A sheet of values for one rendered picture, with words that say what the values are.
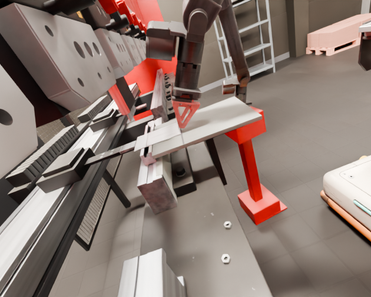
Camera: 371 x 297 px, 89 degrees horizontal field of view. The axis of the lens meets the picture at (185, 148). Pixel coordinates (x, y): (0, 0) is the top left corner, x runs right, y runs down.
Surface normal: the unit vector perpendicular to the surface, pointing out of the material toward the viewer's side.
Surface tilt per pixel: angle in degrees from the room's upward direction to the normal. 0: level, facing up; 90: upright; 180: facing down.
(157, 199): 90
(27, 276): 90
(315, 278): 0
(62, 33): 90
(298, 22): 90
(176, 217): 0
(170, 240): 0
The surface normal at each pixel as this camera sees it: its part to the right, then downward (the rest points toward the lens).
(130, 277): -0.33, -0.81
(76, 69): 0.94, -0.34
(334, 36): 0.07, 0.49
